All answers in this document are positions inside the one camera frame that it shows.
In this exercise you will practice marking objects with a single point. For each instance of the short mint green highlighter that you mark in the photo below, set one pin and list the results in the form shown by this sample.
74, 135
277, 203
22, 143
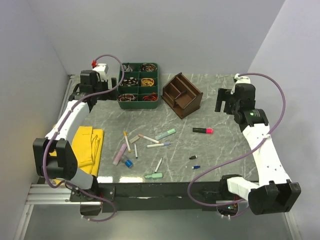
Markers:
157, 175

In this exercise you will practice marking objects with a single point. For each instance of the lilac pastel highlighter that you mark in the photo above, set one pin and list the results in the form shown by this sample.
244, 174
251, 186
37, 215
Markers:
119, 154

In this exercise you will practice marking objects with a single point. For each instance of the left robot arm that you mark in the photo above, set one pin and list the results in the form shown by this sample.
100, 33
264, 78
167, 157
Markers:
53, 154

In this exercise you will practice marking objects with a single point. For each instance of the yellow cloth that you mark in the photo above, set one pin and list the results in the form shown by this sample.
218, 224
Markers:
87, 146

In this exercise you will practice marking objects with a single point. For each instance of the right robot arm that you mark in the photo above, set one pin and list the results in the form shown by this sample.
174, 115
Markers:
274, 192

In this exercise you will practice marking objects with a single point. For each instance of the blue capped white pen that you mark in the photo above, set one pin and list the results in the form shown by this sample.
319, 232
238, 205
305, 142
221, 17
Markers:
158, 145

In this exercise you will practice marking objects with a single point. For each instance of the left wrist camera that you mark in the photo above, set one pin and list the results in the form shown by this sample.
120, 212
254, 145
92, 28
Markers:
101, 68

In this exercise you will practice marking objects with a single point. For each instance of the yellow capped white pen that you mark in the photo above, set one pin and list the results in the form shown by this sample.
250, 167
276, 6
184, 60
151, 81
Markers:
127, 142

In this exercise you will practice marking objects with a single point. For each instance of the uncapped white marker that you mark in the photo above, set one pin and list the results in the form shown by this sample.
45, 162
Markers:
158, 165

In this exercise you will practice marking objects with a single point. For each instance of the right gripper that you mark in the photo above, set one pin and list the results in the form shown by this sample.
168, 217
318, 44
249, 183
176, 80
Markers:
224, 94

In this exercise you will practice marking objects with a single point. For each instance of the pink black highlighter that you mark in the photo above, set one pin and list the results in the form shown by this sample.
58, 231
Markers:
202, 130

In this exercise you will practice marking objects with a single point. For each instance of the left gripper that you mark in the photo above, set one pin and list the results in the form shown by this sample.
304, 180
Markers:
104, 83

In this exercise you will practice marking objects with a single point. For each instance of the green compartment tray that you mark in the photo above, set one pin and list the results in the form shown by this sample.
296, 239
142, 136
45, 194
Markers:
140, 88

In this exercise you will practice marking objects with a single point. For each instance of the brown wooden desk organizer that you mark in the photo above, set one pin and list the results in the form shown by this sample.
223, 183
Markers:
182, 96

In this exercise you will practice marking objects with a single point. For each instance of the orange capped white pen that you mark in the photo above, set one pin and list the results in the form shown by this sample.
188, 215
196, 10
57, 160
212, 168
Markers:
149, 139

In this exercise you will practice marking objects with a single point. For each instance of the short blue tipped pen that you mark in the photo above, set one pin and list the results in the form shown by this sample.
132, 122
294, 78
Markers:
136, 151

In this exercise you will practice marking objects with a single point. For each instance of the blue capped glue stick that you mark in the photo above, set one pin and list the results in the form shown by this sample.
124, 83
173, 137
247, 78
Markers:
126, 161

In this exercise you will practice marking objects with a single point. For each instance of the black base bar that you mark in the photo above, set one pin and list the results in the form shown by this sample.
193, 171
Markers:
151, 196

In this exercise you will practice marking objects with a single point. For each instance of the small grey eraser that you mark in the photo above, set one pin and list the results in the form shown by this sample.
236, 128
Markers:
134, 139

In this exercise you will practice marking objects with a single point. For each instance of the small black cap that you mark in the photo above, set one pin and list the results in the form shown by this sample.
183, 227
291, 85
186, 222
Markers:
193, 157

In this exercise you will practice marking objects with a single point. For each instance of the aluminium rail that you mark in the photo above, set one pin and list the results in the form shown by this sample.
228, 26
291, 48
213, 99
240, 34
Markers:
42, 194

